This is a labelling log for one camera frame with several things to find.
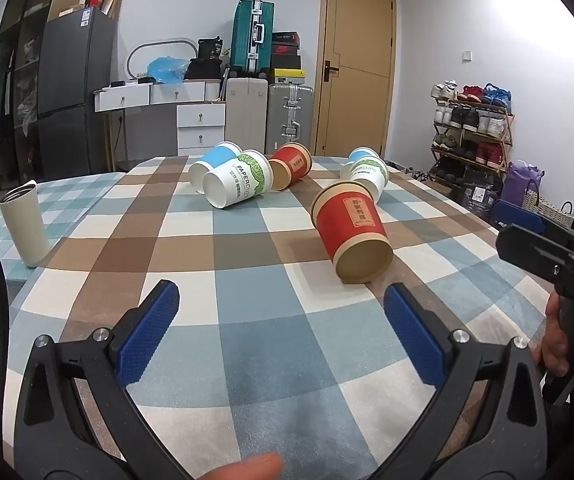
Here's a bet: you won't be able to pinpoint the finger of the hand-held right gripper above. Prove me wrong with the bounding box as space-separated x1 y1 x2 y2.
497 200 574 248
495 224 574 286

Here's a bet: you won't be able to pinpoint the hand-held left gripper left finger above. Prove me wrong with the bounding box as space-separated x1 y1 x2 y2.
14 280 193 480

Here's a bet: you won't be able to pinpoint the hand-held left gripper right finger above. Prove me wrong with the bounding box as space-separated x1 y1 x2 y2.
372 282 550 480

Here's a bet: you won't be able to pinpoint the large red paper cup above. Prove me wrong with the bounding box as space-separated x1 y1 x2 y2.
311 180 394 285

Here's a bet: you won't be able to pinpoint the white green print paper cup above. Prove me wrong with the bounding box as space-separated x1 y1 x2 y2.
339 156 389 204
202 149 274 209

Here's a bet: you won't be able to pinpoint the blue paper cup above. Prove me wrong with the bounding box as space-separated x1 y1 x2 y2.
188 141 243 193
346 147 380 171

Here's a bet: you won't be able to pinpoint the small red paper cup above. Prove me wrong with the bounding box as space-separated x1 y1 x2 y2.
268 142 314 191

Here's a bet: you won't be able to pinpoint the person's right hand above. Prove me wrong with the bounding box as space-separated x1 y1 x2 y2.
539 294 574 386

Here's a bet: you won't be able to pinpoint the person's left hand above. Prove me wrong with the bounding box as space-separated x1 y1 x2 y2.
192 452 284 480

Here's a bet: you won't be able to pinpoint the purple bag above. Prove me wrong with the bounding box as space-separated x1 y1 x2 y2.
501 160 542 208

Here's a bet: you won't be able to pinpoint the woven basket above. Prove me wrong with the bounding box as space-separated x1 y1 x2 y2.
522 180 574 231

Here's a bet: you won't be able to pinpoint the dark storage bag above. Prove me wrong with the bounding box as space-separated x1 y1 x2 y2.
459 167 505 213

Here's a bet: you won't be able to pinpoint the wooden shoe rack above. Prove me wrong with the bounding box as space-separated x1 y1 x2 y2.
429 100 515 186

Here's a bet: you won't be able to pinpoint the rows of shoes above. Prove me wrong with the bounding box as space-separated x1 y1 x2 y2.
429 80 515 171

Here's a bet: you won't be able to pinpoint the brown blue checked tablecloth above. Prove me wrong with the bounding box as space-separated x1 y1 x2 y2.
0 152 568 480

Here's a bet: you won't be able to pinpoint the teal checked tablecloth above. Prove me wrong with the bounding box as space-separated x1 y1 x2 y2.
0 172 128 331

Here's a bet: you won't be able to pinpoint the white thermos tumbler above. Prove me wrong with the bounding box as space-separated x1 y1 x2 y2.
0 180 50 268

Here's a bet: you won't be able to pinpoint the white drawer cabinet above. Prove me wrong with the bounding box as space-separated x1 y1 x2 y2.
176 102 227 157

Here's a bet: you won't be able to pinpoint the white vanity desk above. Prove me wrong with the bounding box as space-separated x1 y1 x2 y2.
93 80 228 171

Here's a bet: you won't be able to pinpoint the beige suitcase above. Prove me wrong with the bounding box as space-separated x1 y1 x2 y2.
224 76 269 153

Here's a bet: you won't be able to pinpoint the wooden door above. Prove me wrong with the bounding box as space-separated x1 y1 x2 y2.
317 0 397 158

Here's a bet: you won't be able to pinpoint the silver suitcase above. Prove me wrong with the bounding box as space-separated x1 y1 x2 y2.
267 82 314 156

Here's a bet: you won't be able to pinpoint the grey refrigerator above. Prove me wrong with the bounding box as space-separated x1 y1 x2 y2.
37 7 118 181

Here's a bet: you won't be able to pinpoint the blue plastic bag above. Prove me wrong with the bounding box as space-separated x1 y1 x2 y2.
146 55 190 86

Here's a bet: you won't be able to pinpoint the yellow black box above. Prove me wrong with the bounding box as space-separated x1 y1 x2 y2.
269 67 305 86

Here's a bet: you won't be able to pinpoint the black bag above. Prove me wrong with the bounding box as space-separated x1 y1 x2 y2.
184 37 225 81

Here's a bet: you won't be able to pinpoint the oval mirror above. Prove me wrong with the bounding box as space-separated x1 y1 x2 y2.
127 37 199 83

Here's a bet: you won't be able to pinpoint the dark glass wardrobe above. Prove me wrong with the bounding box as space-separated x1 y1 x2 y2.
0 0 68 183

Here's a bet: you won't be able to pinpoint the teal suitcase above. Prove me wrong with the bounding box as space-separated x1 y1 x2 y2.
230 0 275 78

